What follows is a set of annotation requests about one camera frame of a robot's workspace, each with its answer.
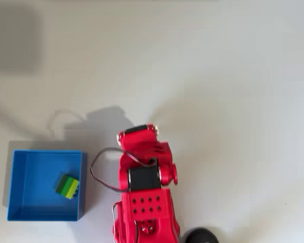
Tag green lego block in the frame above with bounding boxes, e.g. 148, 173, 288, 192
55, 173, 81, 200

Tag blue plastic bin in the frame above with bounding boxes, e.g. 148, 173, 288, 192
6, 149, 88, 222

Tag black round object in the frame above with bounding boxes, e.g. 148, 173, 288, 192
184, 227, 220, 243

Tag thin looping wrist servo cable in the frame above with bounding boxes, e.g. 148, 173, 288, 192
90, 147, 157, 193

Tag thin shoulder servo cable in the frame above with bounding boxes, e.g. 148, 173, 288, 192
111, 201, 123, 237

